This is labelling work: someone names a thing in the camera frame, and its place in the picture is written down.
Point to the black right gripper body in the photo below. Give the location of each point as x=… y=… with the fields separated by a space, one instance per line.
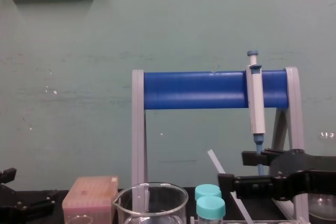
x=323 y=166

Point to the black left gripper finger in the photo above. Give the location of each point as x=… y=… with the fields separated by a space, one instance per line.
x=8 y=175
x=29 y=208

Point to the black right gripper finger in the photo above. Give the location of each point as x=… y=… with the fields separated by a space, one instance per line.
x=252 y=184
x=253 y=158

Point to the grey tube rack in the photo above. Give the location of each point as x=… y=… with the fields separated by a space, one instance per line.
x=262 y=222

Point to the clear round glass flask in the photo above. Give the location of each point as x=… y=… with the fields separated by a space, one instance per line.
x=324 y=208

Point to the tube with teal cap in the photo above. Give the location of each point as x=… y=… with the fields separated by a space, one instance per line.
x=210 y=205
x=207 y=190

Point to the small clear glass beaker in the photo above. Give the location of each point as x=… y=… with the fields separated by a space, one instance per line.
x=78 y=218

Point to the white and blue pipette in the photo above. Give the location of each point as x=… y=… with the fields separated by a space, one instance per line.
x=256 y=103

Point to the pink pipette tip box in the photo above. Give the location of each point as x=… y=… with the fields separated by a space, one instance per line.
x=89 y=192

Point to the large clear glass beaker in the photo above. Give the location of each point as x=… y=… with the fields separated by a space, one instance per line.
x=181 y=203

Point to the grey stand with blue bar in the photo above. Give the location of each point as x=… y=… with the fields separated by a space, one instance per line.
x=197 y=90

